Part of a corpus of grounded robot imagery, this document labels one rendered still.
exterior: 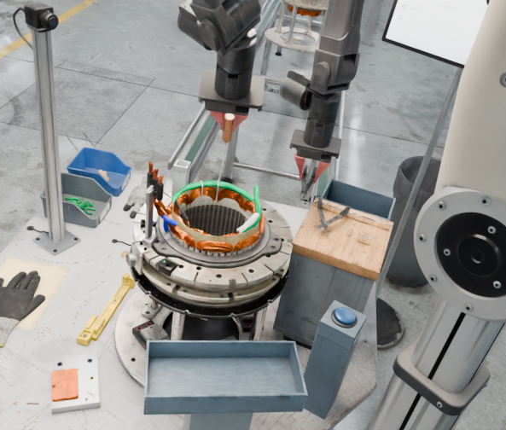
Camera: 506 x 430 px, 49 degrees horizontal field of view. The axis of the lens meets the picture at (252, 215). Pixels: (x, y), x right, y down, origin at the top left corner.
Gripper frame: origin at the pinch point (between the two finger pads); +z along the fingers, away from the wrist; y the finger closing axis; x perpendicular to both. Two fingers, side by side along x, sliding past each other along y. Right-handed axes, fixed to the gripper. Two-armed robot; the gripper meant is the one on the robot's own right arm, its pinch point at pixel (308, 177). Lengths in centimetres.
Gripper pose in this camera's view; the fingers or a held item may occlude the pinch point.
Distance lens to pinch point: 120.6
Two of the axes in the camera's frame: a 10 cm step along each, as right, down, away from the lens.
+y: -9.7, -2.3, 0.9
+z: -1.3, 7.9, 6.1
